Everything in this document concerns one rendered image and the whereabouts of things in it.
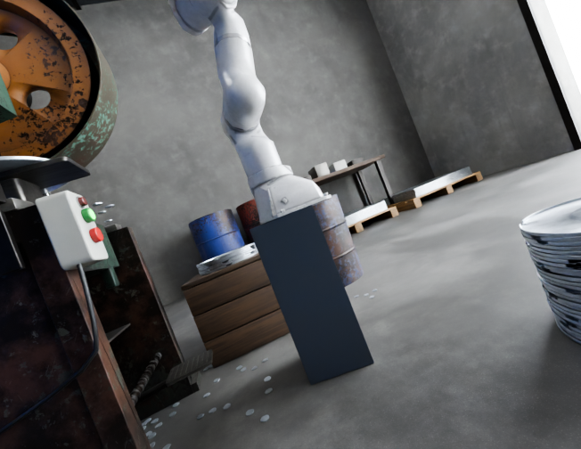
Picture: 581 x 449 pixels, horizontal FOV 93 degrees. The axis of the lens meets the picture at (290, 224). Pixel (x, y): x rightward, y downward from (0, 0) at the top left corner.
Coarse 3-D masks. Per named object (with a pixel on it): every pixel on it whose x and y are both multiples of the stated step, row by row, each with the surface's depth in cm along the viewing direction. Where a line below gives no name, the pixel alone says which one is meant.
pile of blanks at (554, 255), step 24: (528, 240) 56; (552, 240) 50; (576, 240) 47; (552, 264) 52; (576, 264) 50; (552, 288) 54; (576, 288) 50; (552, 312) 59; (576, 312) 51; (576, 336) 54
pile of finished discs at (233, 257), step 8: (240, 248) 143; (248, 248) 121; (256, 248) 127; (224, 256) 115; (232, 256) 116; (240, 256) 118; (248, 256) 120; (200, 264) 118; (208, 264) 126; (216, 264) 116; (224, 264) 115; (232, 264) 117; (200, 272) 129; (208, 272) 117
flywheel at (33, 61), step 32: (0, 0) 101; (32, 0) 104; (0, 32) 105; (32, 32) 106; (64, 32) 105; (0, 64) 101; (32, 64) 105; (64, 64) 107; (64, 96) 106; (96, 96) 111; (0, 128) 100; (32, 128) 103; (64, 128) 102
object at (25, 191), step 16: (48, 160) 66; (64, 160) 67; (0, 176) 63; (16, 176) 65; (32, 176) 68; (48, 176) 71; (64, 176) 75; (80, 176) 78; (16, 192) 65; (32, 192) 70
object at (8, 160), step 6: (6, 156) 60; (12, 156) 61; (18, 156) 61; (24, 156) 62; (0, 162) 60; (6, 162) 61; (12, 162) 62; (18, 162) 62; (24, 162) 63; (30, 162) 64; (36, 162) 65; (0, 168) 62; (6, 168) 63; (12, 168) 64; (54, 186) 81; (60, 186) 82; (42, 192) 82
